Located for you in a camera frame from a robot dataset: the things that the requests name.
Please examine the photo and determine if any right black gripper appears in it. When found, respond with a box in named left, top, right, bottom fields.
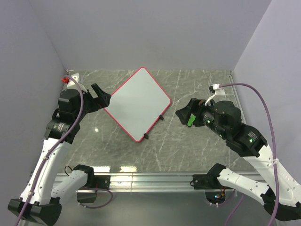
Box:
left=175, top=97, right=228, bottom=139

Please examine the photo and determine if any green whiteboard eraser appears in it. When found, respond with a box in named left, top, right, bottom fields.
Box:
left=187, top=114, right=196, bottom=127

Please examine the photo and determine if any pink framed whiteboard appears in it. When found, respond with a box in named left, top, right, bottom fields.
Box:
left=104, top=67, right=172, bottom=142

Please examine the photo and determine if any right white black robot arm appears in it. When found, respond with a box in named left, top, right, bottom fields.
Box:
left=175, top=98, right=301, bottom=221

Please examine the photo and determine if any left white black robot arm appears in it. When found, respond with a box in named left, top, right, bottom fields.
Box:
left=8, top=83, right=111, bottom=226

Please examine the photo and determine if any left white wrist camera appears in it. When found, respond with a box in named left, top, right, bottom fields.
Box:
left=61, top=73, right=84, bottom=89

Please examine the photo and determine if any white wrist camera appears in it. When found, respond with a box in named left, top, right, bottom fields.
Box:
left=61, top=73, right=84, bottom=89
left=205, top=83, right=226, bottom=105

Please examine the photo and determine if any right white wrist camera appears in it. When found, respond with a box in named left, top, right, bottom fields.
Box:
left=205, top=83, right=226, bottom=105

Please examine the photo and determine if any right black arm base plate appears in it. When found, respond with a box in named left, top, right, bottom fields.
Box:
left=190, top=174, right=221, bottom=190

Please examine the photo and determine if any aluminium mounting rail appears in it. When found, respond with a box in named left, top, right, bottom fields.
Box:
left=30, top=171, right=266, bottom=193

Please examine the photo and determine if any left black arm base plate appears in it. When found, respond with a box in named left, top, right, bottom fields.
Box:
left=87, top=174, right=111, bottom=190

